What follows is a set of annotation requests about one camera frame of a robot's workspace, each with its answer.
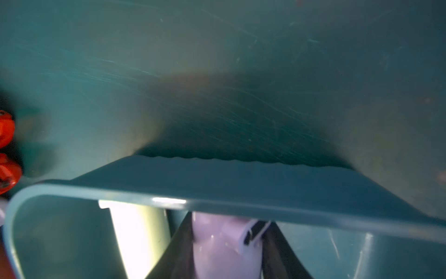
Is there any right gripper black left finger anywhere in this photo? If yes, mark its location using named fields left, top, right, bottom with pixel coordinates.
left=146, top=213, right=195, bottom=279

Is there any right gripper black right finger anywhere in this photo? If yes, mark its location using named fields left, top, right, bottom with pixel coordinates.
left=262, top=223, right=312, bottom=279

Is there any pale yellow flashlight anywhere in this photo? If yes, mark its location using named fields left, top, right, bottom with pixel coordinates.
left=98, top=200, right=171, bottom=279

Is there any purple flashlight group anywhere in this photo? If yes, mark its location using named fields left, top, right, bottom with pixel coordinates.
left=192, top=212, right=271, bottom=279

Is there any teal plastic storage box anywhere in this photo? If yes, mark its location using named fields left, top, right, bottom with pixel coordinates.
left=2, top=156, right=446, bottom=279

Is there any red flashlight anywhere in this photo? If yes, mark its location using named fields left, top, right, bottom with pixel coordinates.
left=0, top=153, right=23, bottom=194
left=0, top=110, right=15, bottom=149

